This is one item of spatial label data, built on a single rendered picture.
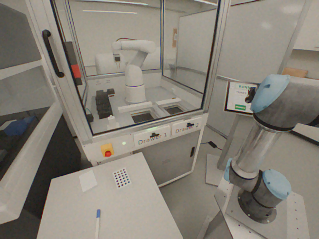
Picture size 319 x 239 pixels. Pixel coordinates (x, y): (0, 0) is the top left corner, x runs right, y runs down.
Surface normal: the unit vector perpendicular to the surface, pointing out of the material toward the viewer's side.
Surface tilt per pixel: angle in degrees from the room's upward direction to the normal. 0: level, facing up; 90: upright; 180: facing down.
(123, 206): 0
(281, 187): 7
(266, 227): 4
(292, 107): 93
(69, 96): 90
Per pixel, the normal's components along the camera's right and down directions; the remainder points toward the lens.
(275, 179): 0.05, -0.79
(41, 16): 0.42, 0.48
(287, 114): -0.55, 0.60
